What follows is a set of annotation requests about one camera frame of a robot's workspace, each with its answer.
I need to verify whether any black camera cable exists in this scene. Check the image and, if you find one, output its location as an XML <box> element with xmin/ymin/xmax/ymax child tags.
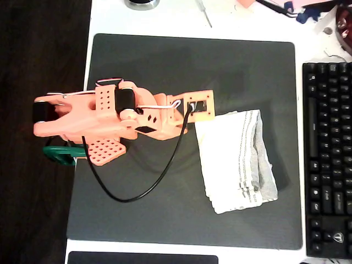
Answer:
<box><xmin>81</xmin><ymin>104</ymin><xmax>195</xmax><ymax>204</ymax></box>

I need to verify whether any black desk mat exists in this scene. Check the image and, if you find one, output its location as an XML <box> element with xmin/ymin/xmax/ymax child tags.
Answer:
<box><xmin>67</xmin><ymin>32</ymin><xmax>303</xmax><ymax>251</ymax></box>

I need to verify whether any black flat slab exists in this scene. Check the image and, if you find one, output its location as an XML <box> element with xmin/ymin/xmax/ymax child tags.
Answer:
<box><xmin>67</xmin><ymin>250</ymin><xmax>219</xmax><ymax>264</ymax></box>

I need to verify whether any green table clamp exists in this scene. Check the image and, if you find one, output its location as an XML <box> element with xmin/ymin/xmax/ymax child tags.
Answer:
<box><xmin>42</xmin><ymin>145</ymin><xmax>89</xmax><ymax>166</ymax></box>

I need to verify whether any dark red bowl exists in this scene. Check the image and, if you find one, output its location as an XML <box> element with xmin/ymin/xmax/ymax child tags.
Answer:
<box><xmin>334</xmin><ymin>4</ymin><xmax>352</xmax><ymax>53</ymax></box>

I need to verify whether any orange camera mount frame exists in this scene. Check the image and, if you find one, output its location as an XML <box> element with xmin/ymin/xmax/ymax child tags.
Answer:
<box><xmin>166</xmin><ymin>88</ymin><xmax>216</xmax><ymax>123</ymax></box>

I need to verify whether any black pen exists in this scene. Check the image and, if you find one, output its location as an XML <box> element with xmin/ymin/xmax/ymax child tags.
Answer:
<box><xmin>255</xmin><ymin>0</ymin><xmax>298</xmax><ymax>18</ymax></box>

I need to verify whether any white striped towel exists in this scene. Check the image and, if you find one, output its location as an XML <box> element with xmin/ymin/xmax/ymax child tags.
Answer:
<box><xmin>194</xmin><ymin>109</ymin><xmax>279</xmax><ymax>215</ymax></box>

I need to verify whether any round metal object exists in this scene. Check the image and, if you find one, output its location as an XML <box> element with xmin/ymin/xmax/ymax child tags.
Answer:
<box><xmin>123</xmin><ymin>0</ymin><xmax>160</xmax><ymax>11</ymax></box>

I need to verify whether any blue plastic object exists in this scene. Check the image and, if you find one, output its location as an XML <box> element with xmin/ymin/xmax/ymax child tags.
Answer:
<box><xmin>284</xmin><ymin>1</ymin><xmax>321</xmax><ymax>25</ymax></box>

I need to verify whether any pink paper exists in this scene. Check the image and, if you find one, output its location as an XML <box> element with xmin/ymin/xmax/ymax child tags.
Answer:
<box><xmin>274</xmin><ymin>0</ymin><xmax>335</xmax><ymax>8</ymax></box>

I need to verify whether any black keyboard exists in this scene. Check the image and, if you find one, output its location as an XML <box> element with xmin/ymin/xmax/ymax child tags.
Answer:
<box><xmin>301</xmin><ymin>62</ymin><xmax>352</xmax><ymax>259</ymax></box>

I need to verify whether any small screwdriver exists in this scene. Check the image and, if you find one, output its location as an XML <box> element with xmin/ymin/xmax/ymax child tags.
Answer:
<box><xmin>195</xmin><ymin>0</ymin><xmax>213</xmax><ymax>28</ymax></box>

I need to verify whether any white paper strip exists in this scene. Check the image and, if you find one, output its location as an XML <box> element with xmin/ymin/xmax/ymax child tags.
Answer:
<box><xmin>313</xmin><ymin>7</ymin><xmax>338</xmax><ymax>35</ymax></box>

